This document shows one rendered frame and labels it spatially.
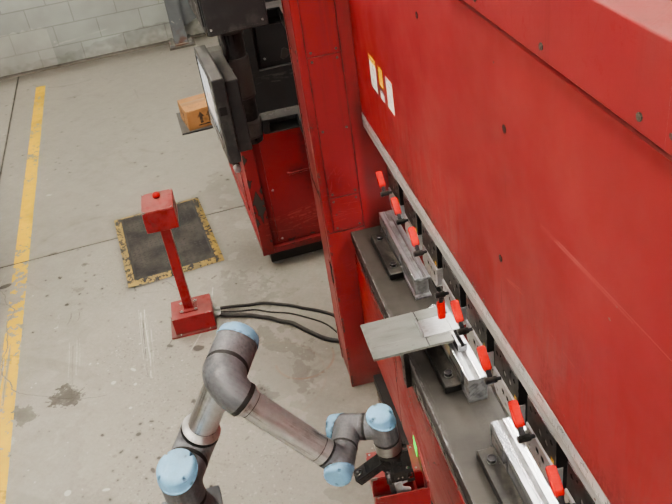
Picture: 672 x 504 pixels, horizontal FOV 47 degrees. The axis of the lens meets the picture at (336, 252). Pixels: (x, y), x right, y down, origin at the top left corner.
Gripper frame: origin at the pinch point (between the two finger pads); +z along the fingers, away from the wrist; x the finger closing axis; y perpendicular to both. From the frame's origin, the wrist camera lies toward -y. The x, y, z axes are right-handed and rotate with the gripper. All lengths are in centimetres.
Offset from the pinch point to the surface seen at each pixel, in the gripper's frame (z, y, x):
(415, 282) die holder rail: -18, 26, 74
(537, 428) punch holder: -52, 36, -33
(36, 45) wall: 25, -253, 692
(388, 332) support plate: -25, 11, 43
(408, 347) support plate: -24.4, 16.0, 34.2
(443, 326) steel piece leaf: -23, 29, 41
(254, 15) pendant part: -106, -6, 141
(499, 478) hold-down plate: -13.7, 29.1, -14.0
